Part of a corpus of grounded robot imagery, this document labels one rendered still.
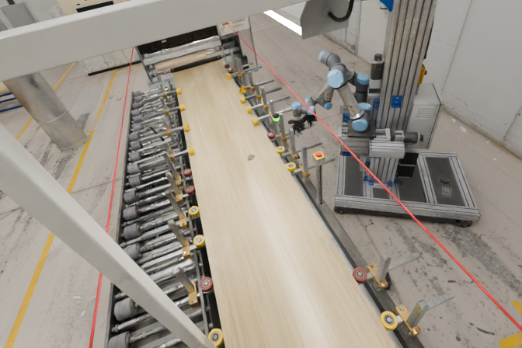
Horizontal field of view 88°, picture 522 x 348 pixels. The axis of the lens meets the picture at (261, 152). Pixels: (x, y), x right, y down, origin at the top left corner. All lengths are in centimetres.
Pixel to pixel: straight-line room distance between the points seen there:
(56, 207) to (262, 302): 133
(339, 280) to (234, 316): 62
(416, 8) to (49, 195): 214
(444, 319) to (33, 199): 270
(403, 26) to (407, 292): 209
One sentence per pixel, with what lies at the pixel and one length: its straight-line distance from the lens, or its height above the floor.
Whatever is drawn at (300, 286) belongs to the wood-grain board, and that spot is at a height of 90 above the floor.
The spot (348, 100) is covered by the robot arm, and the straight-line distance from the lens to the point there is 213.
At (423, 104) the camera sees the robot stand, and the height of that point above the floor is 123.
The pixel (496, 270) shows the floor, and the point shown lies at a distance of 317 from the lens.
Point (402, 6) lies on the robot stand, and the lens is 220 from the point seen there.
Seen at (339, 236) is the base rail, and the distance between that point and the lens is 213.
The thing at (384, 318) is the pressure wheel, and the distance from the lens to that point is 172.
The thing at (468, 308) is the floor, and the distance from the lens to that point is 291.
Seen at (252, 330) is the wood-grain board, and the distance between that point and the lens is 171.
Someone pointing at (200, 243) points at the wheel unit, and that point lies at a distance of 201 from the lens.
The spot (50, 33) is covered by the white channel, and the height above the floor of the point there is 245.
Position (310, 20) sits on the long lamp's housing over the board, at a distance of 65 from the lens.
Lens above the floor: 252
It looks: 40 degrees down
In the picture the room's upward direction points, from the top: 12 degrees counter-clockwise
